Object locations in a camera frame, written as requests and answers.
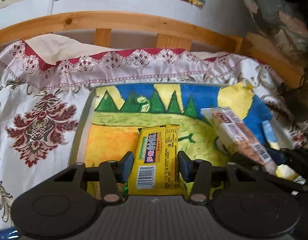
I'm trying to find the gold foil snack packet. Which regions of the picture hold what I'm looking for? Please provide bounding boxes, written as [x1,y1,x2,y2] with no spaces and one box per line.
[275,164,306,185]

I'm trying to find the yellow snack bar packet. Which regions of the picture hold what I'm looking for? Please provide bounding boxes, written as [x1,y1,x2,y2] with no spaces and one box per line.
[128,124,185,196]

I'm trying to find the peanut brittle clear packet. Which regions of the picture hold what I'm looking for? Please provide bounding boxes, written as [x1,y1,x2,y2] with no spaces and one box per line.
[201,107,277,175]

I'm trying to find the blue white long packet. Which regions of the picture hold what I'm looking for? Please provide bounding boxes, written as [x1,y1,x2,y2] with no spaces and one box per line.
[0,228,20,240]

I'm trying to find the grey tray with drawing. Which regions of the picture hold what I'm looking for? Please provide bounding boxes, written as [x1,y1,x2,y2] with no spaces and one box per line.
[68,81,294,201]

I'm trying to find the floral satin bed cover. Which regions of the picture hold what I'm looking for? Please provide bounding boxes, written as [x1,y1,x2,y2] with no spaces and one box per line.
[0,40,308,229]

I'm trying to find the cream pillow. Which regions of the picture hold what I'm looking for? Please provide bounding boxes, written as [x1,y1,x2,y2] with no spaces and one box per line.
[25,34,117,64]

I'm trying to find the dark hanging clothes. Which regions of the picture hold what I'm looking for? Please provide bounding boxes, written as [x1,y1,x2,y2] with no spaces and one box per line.
[243,0,308,66]

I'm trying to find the wooden bed rail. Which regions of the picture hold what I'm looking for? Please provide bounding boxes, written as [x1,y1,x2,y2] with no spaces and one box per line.
[0,11,304,88]

